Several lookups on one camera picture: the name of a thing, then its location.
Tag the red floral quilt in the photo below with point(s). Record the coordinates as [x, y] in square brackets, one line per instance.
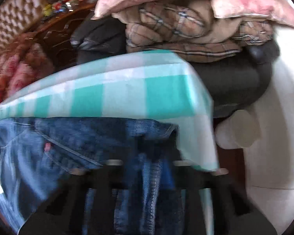
[22, 63]

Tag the teal white checkered sheet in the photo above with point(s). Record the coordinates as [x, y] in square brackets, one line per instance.
[154, 85]

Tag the blue denim jeans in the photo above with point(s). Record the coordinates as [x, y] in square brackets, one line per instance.
[38, 154]

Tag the small pink satin pillow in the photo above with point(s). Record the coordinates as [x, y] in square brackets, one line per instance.
[276, 10]

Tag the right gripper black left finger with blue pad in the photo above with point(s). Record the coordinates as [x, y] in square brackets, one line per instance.
[63, 211]

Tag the brown plaid folded blanket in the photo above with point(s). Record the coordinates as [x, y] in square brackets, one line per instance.
[190, 31]

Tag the dark wooden nightstand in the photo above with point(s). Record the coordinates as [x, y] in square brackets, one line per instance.
[54, 34]

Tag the black leather armchair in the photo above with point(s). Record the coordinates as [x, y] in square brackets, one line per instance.
[234, 82]

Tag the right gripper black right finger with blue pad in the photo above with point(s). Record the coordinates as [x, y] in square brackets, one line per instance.
[233, 212]

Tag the tufted beige leather headboard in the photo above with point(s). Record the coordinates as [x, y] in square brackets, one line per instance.
[17, 16]

